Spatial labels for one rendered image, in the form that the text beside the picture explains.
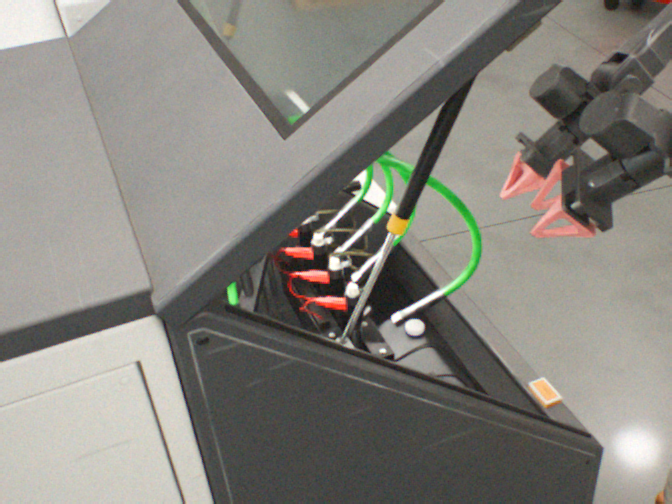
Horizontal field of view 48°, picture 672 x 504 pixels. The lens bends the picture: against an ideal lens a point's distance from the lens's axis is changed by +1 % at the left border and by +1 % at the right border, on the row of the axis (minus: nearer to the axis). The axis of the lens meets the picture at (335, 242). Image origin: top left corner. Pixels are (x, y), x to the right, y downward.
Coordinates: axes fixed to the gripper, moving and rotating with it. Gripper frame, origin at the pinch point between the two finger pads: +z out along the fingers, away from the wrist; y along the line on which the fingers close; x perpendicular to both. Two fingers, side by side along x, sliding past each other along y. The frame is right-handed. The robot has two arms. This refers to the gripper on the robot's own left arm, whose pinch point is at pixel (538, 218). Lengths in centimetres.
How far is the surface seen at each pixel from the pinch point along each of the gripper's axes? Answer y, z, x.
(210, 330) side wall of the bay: 34, 9, -36
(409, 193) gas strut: 18.5, -6.4, -26.5
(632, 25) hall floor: -375, 106, 210
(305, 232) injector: -19, 49, -9
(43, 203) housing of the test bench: 24, 20, -55
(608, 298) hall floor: -106, 87, 140
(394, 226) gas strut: 20.2, -3.0, -25.3
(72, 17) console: -23, 40, -63
